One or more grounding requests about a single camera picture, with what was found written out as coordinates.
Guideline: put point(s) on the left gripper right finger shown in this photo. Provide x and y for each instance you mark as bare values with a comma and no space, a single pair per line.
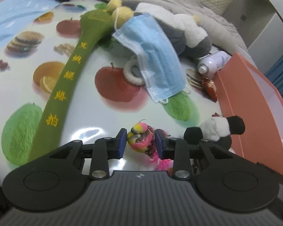
177,150

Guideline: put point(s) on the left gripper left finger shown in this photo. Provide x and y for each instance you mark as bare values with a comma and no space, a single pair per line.
105,149

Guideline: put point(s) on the colourful feathered bird toy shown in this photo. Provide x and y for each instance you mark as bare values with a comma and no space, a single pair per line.
141,139

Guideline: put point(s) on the small panda plush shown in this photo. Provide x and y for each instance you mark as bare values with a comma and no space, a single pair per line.
217,129

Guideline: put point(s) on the blue surgical face mask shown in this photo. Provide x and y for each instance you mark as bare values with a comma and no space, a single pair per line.
157,60

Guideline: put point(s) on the red brown snack packet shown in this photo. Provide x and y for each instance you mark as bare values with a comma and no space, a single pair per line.
210,89

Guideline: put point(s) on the white spray bottle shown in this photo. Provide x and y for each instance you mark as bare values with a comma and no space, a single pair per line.
209,65

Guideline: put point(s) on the orange cardboard box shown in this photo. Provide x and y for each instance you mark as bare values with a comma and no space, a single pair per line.
244,91

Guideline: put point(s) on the grey white penguin plush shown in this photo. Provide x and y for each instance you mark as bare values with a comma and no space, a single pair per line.
187,37

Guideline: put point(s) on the grey duvet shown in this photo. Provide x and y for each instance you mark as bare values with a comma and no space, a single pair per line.
222,33

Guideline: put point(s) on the white wardrobe cabinet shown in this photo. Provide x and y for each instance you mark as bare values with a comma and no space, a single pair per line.
260,24

